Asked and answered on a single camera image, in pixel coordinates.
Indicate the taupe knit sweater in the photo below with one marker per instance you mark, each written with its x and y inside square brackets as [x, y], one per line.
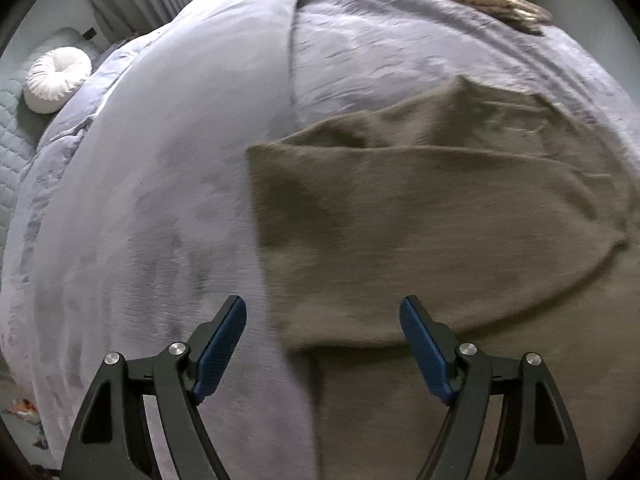
[400, 210]

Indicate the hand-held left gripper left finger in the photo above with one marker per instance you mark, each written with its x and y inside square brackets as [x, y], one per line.
[222, 345]

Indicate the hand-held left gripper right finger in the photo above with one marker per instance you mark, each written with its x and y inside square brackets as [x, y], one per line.
[422, 350]

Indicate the grey embossed blanket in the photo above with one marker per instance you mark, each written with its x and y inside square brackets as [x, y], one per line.
[380, 50]

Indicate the small black tag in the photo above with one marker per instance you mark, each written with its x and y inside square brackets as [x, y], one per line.
[89, 33]

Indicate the round white pleated pillow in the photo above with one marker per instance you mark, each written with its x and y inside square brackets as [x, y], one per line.
[57, 77]

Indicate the lilac plush duvet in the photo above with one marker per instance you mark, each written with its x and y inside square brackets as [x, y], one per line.
[175, 185]

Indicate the orange printed object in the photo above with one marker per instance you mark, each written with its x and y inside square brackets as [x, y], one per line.
[22, 406]

